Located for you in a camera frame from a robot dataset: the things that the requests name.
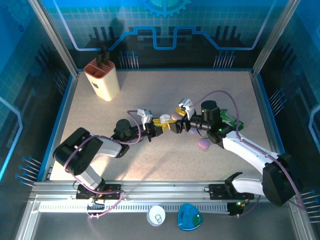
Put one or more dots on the green snack packet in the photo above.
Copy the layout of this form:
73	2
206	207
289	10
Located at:
233	121

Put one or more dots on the blue dome device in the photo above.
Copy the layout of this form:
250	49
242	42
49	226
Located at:
190	217

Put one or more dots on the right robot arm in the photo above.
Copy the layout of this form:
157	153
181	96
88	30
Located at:
250	152

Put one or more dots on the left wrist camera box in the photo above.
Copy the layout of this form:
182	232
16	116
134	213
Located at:
145	115

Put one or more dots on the aluminium side rail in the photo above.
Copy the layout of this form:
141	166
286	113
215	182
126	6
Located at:
74	83
255	83

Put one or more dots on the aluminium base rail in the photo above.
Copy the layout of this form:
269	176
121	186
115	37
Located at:
162	190

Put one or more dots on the beige knife block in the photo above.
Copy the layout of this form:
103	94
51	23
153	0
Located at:
105	82

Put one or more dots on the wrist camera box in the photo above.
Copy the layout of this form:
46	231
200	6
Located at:
186	106
145	115

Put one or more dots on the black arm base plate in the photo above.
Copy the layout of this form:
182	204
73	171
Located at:
115	189
217	192

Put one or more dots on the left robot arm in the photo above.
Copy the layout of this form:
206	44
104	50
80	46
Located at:
75	152

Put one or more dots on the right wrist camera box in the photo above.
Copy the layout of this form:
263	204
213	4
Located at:
186	106

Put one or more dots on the pink earbud charging case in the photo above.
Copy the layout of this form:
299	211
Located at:
175	116

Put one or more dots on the white earbud charging case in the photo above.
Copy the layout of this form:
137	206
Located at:
165	118

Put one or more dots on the white pull-tab can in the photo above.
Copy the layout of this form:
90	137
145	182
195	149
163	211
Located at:
156	215

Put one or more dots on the aluminium frame post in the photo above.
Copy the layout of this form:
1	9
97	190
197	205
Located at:
56	40
273	37

